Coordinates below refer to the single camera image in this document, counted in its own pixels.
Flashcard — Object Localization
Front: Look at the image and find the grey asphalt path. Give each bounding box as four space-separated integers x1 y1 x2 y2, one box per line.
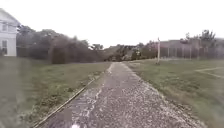
37 61 205 128

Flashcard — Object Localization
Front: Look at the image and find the row of trees and bushes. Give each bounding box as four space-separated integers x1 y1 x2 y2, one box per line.
15 25 224 65

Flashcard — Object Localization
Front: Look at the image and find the pale pole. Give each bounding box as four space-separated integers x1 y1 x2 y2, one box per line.
155 37 162 65

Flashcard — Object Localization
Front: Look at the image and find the pale concrete path kerb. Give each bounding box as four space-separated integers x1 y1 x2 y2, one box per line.
30 75 100 128

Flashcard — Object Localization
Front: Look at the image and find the grass verge with weeds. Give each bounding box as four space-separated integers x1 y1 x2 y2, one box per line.
0 55 113 128

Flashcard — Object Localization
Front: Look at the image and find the mown grass field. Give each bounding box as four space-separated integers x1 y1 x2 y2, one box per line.
123 58 224 128

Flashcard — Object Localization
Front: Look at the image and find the white building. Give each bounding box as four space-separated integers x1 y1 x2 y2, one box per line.
0 7 22 58

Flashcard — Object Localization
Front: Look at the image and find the wire mesh fence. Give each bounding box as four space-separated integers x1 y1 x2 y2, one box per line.
159 45 224 61

